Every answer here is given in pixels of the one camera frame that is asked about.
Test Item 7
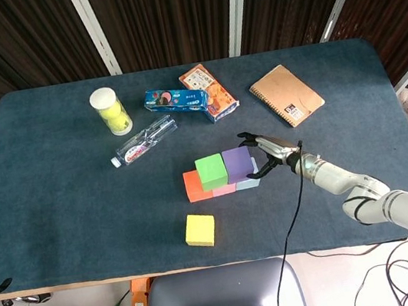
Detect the orange cracker box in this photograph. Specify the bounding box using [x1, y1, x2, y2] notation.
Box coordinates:
[176, 58, 243, 129]

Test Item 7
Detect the brown spiral notebook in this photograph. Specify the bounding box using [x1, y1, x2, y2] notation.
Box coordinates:
[245, 58, 329, 135]

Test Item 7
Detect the dark blue table cloth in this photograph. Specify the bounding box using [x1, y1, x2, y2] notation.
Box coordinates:
[0, 28, 408, 303]

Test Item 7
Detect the clear plastic water bottle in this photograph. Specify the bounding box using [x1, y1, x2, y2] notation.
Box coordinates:
[104, 114, 183, 169]

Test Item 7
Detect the purple foam cube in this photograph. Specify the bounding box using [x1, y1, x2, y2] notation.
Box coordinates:
[221, 144, 256, 186]

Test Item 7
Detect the black right hand cable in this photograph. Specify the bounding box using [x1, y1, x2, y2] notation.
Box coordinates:
[248, 140, 329, 306]

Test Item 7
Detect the yellow foam cube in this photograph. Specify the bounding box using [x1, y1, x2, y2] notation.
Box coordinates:
[180, 210, 219, 251]

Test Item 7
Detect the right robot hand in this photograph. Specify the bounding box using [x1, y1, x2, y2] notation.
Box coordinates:
[236, 123, 308, 183]

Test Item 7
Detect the orange foam cube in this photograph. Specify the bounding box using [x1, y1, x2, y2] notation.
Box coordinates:
[182, 167, 216, 205]

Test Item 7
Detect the pink foam cube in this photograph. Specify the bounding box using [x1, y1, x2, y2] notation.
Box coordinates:
[211, 182, 239, 198]

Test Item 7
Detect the green foam cube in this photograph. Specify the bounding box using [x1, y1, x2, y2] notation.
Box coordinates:
[193, 151, 231, 193]

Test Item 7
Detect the grey robot base cover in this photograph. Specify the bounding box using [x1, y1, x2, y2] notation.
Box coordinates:
[137, 253, 309, 306]

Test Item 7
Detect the orange device under table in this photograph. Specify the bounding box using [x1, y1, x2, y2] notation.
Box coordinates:
[126, 276, 155, 306]

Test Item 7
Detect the yellow tennis ball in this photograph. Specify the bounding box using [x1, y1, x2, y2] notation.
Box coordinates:
[97, 98, 125, 124]
[107, 112, 135, 136]

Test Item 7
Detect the clear tennis ball tube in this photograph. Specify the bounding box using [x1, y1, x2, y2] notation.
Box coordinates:
[87, 84, 136, 140]

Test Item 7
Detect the blue Oreo cookie box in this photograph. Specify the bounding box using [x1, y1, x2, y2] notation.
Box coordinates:
[141, 80, 212, 121]

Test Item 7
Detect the light blue foam cube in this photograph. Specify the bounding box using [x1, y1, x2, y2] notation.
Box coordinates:
[231, 156, 263, 192]

